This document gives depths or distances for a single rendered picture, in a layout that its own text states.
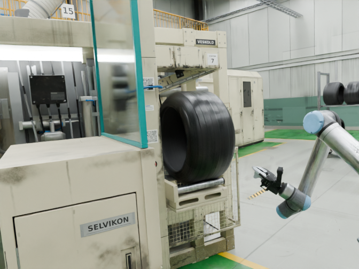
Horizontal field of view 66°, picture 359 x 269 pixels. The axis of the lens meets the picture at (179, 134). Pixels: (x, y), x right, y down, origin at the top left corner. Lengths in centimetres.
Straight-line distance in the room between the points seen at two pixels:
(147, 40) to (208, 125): 57
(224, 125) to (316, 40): 1177
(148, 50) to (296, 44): 1209
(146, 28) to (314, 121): 101
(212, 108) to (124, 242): 96
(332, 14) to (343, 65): 205
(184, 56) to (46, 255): 152
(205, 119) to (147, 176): 77
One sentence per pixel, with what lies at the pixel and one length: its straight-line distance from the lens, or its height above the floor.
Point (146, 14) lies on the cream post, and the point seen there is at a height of 188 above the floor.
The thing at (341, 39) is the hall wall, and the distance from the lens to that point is 1294.
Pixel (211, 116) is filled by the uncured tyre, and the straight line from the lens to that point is 155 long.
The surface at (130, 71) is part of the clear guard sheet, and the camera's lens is 87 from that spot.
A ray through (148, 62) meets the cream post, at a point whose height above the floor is 163.
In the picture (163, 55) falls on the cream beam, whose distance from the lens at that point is 192.
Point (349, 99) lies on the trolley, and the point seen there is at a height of 129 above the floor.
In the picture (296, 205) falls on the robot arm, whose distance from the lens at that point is 177.
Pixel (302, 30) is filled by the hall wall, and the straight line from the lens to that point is 1348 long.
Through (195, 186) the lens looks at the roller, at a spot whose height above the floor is 91.
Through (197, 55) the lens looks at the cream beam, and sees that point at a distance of 204.
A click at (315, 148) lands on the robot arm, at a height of 109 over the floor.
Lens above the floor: 139
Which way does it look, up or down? 6 degrees down
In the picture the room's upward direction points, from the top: 3 degrees counter-clockwise
